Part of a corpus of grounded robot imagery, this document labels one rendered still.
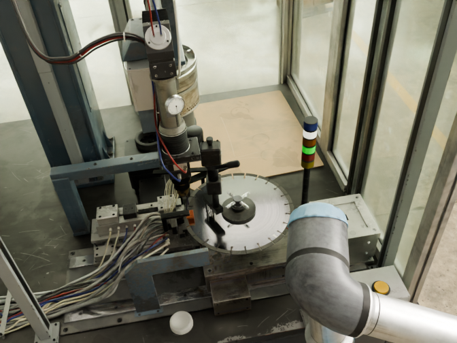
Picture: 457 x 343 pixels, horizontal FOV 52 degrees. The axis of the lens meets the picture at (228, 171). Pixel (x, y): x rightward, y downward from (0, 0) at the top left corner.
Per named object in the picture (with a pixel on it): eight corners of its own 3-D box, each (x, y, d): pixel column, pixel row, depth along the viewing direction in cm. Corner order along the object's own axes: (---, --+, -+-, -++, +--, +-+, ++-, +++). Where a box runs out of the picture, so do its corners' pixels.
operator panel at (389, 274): (385, 293, 149) (394, 264, 139) (400, 324, 141) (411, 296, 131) (299, 309, 147) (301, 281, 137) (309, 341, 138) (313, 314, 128)
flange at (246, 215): (228, 227, 146) (228, 222, 145) (215, 203, 154) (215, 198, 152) (261, 216, 149) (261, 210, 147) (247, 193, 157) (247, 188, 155)
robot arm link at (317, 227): (308, 389, 119) (280, 252, 84) (309, 335, 130) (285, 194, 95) (357, 392, 116) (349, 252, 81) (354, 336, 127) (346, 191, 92)
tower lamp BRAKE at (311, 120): (315, 122, 154) (315, 114, 152) (319, 130, 151) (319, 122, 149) (301, 124, 154) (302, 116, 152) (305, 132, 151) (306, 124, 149)
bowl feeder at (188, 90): (199, 105, 233) (192, 37, 209) (208, 143, 210) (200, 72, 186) (137, 114, 230) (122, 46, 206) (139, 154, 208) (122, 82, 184)
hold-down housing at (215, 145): (224, 186, 143) (219, 132, 129) (224, 196, 139) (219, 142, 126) (205, 186, 143) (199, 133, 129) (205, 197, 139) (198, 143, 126)
